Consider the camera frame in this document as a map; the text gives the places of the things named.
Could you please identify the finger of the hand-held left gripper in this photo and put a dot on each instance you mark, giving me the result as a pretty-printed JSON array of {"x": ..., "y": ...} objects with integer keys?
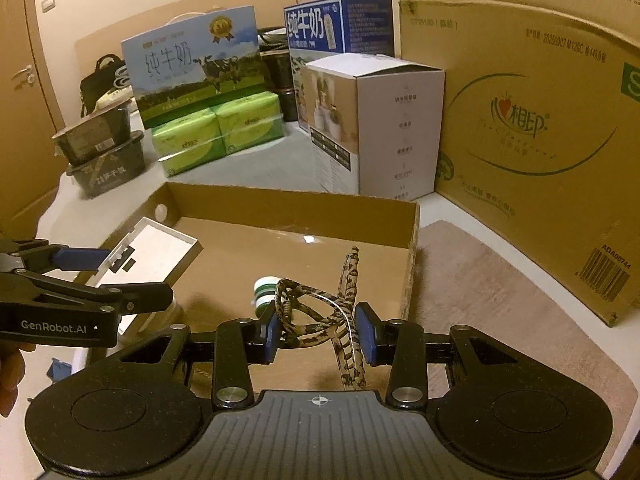
[
  {"x": 75, "y": 257},
  {"x": 140, "y": 297}
]

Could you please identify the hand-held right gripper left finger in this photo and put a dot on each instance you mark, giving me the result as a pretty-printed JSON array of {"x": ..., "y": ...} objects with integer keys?
[{"x": 272, "y": 334}]

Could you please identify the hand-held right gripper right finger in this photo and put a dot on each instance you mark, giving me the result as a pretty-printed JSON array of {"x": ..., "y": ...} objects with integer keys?
[{"x": 363, "y": 331}]

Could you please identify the blue binder clip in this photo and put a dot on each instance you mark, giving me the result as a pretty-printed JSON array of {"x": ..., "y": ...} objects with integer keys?
[{"x": 59, "y": 370}]

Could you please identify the snake-pattern headband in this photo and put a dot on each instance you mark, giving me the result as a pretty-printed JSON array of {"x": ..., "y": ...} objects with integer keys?
[{"x": 345, "y": 280}]

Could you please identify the shallow cardboard tray box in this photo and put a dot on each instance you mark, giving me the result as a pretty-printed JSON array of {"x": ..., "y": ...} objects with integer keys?
[{"x": 280, "y": 260}]

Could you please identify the person's left hand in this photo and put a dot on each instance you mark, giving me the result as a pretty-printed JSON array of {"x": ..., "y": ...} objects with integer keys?
[{"x": 10, "y": 385}]

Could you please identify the small white green bottle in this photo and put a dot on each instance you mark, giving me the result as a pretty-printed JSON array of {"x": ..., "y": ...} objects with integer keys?
[{"x": 263, "y": 291}]

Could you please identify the black instant noodle bowl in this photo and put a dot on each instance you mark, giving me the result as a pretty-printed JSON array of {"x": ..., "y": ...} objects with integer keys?
[
  {"x": 92, "y": 135},
  {"x": 112, "y": 170}
]

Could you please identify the wooden door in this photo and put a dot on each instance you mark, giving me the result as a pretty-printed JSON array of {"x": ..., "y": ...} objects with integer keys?
[{"x": 20, "y": 150}]

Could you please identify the brown mat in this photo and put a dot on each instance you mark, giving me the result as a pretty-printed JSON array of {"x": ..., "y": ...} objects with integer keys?
[{"x": 500, "y": 310}]

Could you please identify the cream round object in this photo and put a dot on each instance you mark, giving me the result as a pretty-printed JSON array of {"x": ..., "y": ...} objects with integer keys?
[{"x": 112, "y": 96}]

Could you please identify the black bag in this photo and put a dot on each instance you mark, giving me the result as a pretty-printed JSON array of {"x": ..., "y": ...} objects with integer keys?
[{"x": 97, "y": 82}]

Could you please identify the green tissue pack bundle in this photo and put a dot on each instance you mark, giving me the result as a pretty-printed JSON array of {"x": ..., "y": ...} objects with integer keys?
[{"x": 215, "y": 130}]

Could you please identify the white product box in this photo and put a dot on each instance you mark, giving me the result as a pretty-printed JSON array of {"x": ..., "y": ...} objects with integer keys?
[{"x": 395, "y": 125}]

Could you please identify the light blue cow milk box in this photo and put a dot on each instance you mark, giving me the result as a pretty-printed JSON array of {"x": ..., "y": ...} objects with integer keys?
[{"x": 180, "y": 60}]

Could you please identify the dark jar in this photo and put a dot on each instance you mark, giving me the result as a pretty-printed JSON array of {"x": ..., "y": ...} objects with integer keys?
[
  {"x": 275, "y": 70},
  {"x": 289, "y": 105}
]

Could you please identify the large printed cardboard box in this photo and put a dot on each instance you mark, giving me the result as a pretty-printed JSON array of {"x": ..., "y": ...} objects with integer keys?
[{"x": 525, "y": 160}]

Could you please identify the white black rimmed bowl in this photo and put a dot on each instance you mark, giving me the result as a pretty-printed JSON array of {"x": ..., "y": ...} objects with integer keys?
[{"x": 274, "y": 35}]

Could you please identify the dark blue milk carton box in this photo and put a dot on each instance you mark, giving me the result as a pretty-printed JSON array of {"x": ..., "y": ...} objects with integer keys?
[{"x": 360, "y": 22}]

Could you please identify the white light switch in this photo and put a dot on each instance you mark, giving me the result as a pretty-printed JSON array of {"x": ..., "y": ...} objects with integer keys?
[{"x": 48, "y": 4}]

